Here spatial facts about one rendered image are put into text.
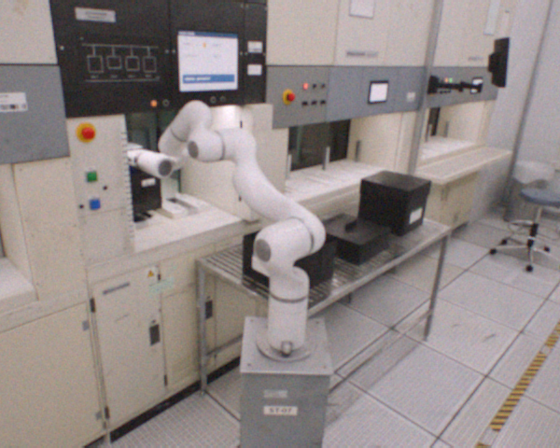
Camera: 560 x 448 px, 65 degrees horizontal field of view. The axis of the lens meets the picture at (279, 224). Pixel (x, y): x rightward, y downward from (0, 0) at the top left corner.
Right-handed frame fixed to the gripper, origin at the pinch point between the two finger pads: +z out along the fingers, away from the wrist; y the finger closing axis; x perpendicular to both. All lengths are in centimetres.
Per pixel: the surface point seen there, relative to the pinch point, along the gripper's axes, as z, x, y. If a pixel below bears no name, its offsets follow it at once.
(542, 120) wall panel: -51, -15, 452
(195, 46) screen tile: -30, 44, 16
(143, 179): -10.2, -10.0, 2.3
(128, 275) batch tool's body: -30, -41, -18
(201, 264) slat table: -37, -44, 12
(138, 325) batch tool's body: -30, -65, -16
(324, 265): -83, -35, 38
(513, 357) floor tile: -136, -118, 164
